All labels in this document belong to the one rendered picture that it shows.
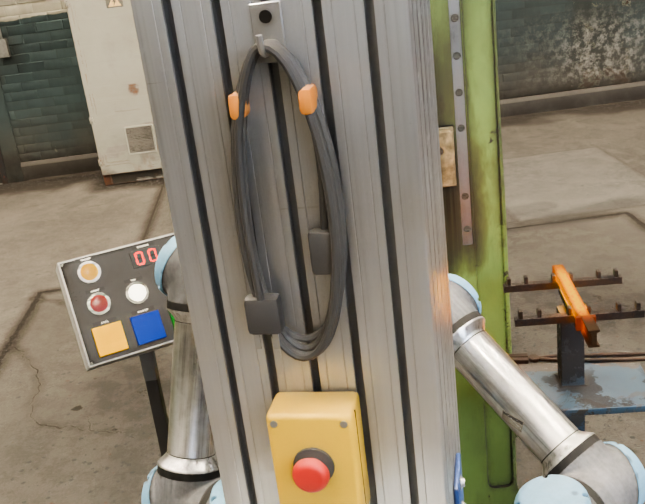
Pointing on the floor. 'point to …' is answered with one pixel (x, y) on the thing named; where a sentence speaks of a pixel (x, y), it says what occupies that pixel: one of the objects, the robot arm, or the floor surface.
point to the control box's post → (155, 398)
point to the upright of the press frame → (476, 224)
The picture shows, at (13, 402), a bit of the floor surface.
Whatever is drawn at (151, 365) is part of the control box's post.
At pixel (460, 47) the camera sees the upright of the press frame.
